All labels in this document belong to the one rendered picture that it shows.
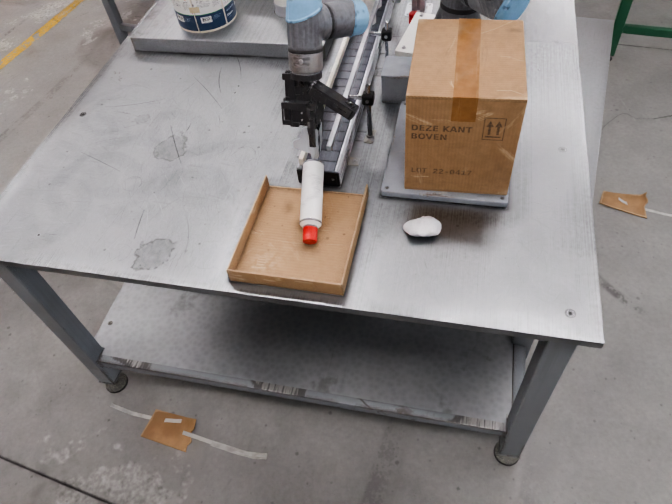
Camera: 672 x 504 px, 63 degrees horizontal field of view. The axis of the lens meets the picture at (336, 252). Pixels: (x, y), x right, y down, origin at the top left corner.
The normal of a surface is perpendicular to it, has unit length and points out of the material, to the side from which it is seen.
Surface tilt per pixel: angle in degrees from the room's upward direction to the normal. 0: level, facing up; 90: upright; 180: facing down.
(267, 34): 0
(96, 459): 0
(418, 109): 90
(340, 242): 0
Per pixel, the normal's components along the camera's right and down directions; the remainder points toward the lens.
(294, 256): -0.08, -0.62
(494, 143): -0.18, 0.78
